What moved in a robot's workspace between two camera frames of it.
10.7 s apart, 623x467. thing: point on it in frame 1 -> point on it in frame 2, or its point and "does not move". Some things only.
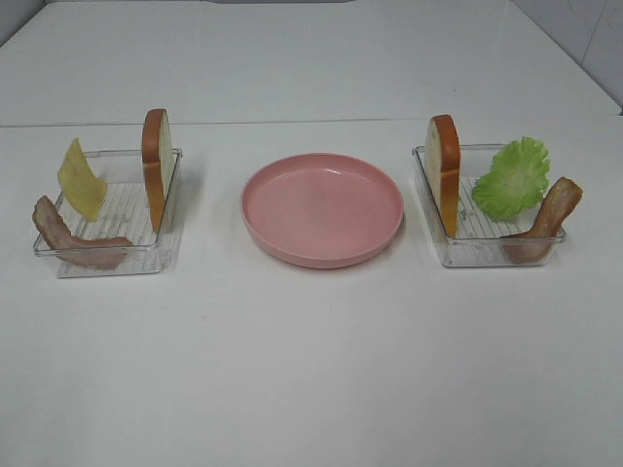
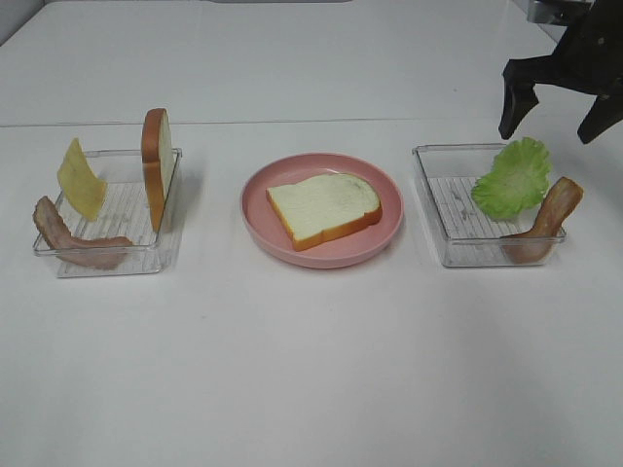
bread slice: x=443 y=166 -> x=325 y=207
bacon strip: x=534 y=246 does not move
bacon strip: x=97 y=252 does not move
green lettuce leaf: x=516 y=181 does not move
